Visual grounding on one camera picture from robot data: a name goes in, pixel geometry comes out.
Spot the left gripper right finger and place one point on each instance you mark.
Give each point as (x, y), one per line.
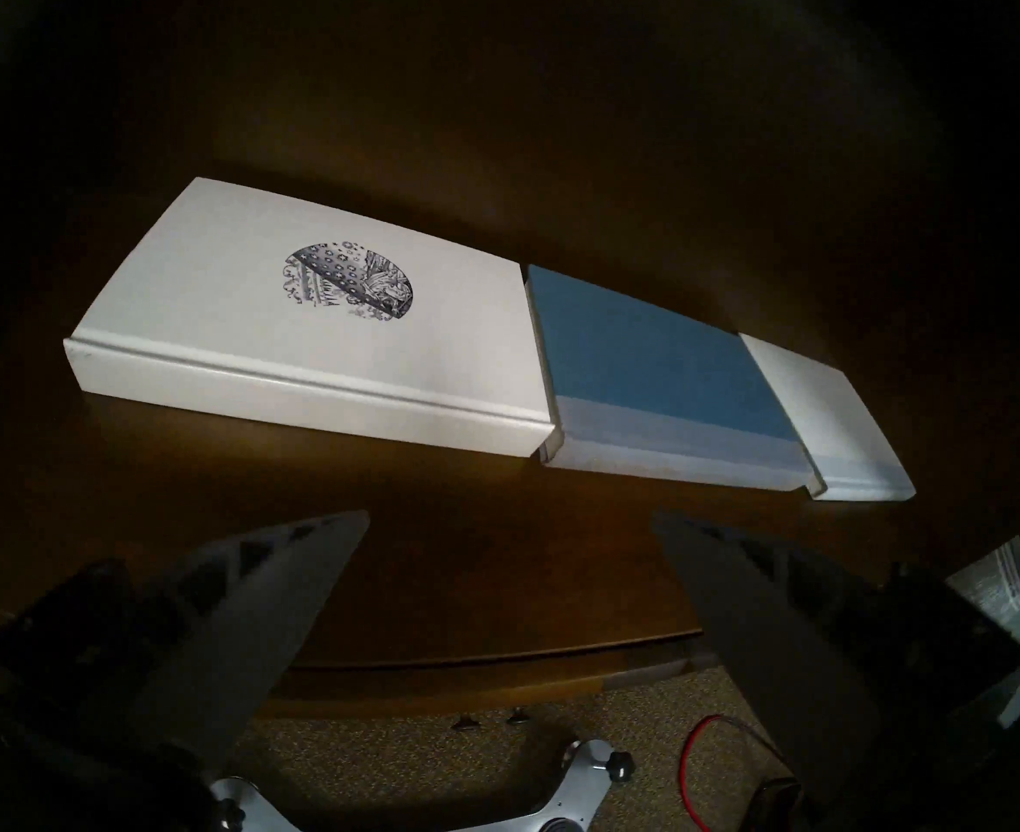
(805, 657)

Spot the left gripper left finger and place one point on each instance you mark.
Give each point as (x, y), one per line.
(215, 631)

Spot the white book with round print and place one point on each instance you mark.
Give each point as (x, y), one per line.
(241, 345)

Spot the blue hardcover book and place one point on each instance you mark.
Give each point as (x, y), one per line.
(649, 362)

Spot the black base knob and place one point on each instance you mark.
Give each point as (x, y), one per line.
(621, 763)
(231, 813)

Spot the translucent plastic jar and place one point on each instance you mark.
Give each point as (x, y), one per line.
(1008, 570)

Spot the white book with blue stripe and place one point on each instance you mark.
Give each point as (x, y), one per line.
(831, 414)

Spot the dark wooden bookshelf cabinet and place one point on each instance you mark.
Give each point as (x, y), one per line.
(510, 102)

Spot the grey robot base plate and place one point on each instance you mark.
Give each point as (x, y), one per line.
(579, 791)

